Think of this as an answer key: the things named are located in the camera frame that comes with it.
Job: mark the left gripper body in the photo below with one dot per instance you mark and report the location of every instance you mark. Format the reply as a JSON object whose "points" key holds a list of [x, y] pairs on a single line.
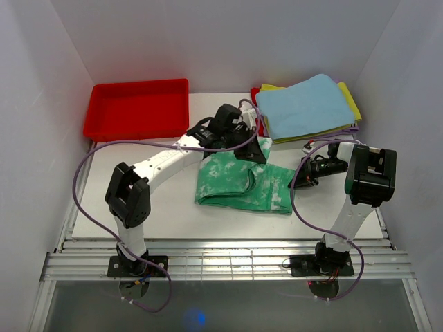
{"points": [[232, 140]]}

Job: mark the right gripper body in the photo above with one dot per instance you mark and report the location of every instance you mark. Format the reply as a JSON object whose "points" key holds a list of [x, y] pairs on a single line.
{"points": [[315, 169]]}

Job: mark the green tie-dye trousers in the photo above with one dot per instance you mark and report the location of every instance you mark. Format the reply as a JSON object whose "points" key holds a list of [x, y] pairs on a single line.
{"points": [[228, 182]]}

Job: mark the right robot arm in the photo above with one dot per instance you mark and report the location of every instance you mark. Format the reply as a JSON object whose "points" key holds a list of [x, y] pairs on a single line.
{"points": [[369, 182]]}

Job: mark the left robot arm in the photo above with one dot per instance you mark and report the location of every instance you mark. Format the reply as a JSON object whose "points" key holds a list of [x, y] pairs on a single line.
{"points": [[130, 188]]}

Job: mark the yellow folded cloth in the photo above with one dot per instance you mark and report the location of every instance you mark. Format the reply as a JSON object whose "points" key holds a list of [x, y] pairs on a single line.
{"points": [[344, 130]]}

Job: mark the red plastic bin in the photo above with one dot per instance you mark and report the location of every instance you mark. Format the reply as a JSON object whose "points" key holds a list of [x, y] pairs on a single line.
{"points": [[138, 110]]}

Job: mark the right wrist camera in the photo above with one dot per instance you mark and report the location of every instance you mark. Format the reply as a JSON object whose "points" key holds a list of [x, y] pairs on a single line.
{"points": [[307, 148]]}

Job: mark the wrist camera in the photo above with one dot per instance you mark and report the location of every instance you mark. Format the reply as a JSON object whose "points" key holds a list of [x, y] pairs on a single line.
{"points": [[248, 113], [307, 148]]}

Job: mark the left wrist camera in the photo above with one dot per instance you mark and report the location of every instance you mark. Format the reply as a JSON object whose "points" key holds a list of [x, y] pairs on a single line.
{"points": [[248, 113]]}

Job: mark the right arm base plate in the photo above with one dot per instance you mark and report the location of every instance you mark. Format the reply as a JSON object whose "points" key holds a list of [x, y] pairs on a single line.
{"points": [[305, 266]]}

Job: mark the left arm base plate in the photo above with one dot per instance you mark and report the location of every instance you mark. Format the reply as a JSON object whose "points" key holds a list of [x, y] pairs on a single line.
{"points": [[120, 267]]}

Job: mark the aluminium rail frame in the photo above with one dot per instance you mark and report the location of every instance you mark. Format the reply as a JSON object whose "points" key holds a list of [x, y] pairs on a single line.
{"points": [[258, 260]]}

